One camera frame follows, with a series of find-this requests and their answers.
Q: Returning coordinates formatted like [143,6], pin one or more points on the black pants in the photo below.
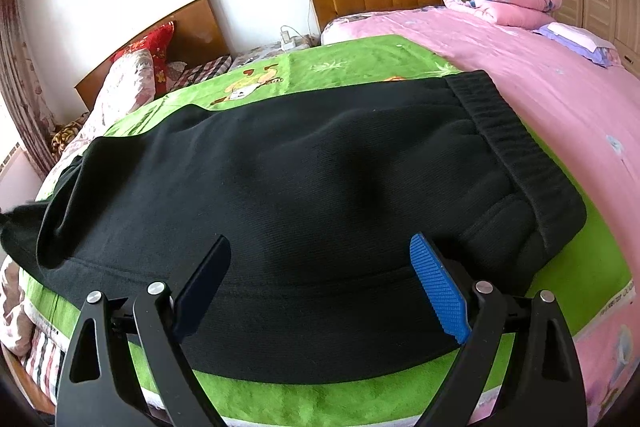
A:
[300,187]

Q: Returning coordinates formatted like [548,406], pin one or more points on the checkered bed sheet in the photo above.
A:
[205,68]

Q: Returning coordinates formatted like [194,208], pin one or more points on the pink bed sheet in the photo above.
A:
[550,107]

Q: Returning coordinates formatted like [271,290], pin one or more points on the purple pillow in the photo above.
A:
[580,41]

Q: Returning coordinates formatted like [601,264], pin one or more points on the small wooden headboard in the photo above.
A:
[165,42]

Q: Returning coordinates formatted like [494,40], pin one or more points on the floral curtain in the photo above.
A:
[25,72]

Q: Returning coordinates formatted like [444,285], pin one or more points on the red floral pillow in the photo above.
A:
[150,52]

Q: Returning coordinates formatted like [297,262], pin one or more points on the green printed blanket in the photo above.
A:
[345,57]

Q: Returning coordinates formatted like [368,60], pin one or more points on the pink floral quilt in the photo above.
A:
[125,87]

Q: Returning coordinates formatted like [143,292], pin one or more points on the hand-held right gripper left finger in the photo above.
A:
[196,291]

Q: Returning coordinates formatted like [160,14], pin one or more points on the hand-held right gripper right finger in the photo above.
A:
[440,293]

